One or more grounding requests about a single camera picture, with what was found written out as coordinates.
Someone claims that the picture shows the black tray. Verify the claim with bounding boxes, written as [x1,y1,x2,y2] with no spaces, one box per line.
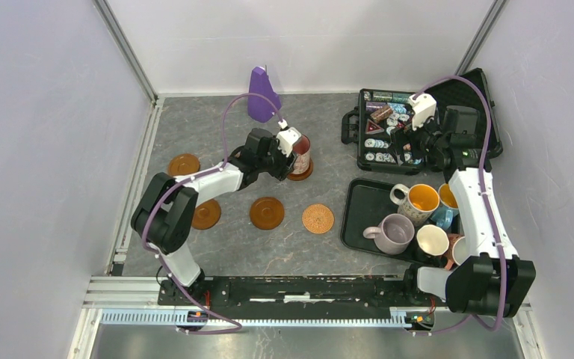
[340,178,447,268]

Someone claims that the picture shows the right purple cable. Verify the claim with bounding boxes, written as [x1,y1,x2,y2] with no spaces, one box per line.
[405,75,508,337]

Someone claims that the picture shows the blue butterfly mug yellow inside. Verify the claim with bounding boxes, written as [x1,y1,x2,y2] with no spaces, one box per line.
[430,183,459,230]

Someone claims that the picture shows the floral mug yellow inside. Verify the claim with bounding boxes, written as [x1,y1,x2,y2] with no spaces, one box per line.
[389,184,440,227]

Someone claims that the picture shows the pink dotted white mug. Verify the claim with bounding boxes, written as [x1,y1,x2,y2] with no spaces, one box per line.
[444,233,469,270]

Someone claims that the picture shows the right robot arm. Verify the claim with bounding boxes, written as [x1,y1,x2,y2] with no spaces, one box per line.
[401,105,536,318]

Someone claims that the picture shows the wooden coaster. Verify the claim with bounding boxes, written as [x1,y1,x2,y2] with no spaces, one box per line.
[167,153,200,177]
[191,199,221,230]
[287,159,314,181]
[250,197,285,230]

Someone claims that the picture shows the light lilac mug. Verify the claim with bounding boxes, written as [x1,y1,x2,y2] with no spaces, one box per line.
[362,213,415,255]

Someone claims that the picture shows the cream mug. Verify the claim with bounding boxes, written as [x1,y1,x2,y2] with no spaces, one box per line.
[416,224,450,257]

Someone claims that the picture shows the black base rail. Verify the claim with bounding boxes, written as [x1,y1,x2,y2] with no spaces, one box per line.
[158,275,446,320]

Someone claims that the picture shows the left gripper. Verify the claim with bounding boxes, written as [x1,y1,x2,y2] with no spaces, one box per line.
[257,135,298,182]

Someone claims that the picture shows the purple cable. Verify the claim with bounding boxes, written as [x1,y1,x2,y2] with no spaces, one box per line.
[405,75,508,337]
[141,92,288,335]

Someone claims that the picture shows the woven round coaster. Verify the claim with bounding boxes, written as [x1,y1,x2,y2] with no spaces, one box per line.
[302,203,335,234]

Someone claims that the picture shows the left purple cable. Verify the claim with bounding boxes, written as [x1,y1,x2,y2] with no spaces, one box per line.
[141,92,288,335]

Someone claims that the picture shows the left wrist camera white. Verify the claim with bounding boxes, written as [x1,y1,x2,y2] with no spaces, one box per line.
[276,119,302,157]

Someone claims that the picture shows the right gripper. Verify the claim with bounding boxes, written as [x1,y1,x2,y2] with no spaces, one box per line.
[387,109,449,165]

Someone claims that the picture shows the dark pink mug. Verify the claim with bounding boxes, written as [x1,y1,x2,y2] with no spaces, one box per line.
[291,135,311,176]

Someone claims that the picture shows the black poker chip case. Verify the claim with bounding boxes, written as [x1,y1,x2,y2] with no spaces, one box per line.
[341,68,503,175]

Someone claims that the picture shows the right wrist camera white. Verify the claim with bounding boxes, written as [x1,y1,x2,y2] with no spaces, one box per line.
[408,93,436,131]

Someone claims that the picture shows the purple cone object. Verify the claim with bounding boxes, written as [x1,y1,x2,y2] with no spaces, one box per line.
[247,66,282,123]

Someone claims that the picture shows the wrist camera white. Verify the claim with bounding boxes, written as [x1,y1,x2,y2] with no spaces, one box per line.
[408,93,436,131]
[276,119,302,157]

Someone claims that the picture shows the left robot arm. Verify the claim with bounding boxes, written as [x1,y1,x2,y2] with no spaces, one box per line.
[130,127,302,305]

